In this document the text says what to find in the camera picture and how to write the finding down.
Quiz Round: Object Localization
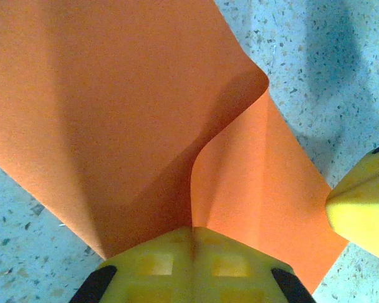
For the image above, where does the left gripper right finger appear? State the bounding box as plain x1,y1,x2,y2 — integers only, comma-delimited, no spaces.
192,225,317,303

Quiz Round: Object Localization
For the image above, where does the orange square paper sheet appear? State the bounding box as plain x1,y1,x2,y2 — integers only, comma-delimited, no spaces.
0,0,350,293

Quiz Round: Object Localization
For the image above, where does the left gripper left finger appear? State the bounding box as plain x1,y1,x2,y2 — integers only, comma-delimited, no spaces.
69,225,195,303

